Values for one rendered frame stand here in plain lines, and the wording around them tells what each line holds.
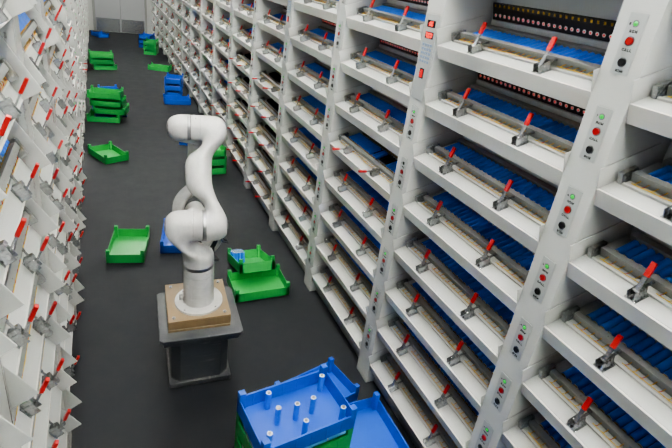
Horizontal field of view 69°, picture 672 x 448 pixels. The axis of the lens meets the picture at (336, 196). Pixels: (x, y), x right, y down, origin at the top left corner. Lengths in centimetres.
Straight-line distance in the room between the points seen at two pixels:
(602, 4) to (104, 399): 217
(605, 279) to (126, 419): 173
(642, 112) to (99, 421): 201
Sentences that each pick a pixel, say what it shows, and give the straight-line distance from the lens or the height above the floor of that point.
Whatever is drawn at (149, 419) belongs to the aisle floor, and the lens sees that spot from 217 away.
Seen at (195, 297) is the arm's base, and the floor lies 40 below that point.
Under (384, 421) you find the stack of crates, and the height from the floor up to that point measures 17.
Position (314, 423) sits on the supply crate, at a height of 40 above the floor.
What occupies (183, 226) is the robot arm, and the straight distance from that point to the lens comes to 187.
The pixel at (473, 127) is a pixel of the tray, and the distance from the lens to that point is 152.
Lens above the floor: 163
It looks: 24 degrees down
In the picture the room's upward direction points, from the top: 8 degrees clockwise
